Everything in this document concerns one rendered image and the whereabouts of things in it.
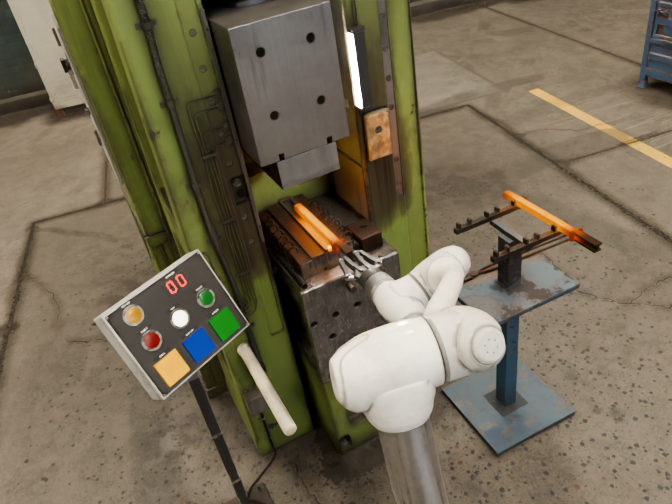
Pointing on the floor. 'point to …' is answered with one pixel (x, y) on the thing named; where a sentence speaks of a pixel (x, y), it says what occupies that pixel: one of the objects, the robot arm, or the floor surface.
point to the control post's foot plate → (255, 496)
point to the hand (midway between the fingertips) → (344, 251)
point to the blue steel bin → (657, 44)
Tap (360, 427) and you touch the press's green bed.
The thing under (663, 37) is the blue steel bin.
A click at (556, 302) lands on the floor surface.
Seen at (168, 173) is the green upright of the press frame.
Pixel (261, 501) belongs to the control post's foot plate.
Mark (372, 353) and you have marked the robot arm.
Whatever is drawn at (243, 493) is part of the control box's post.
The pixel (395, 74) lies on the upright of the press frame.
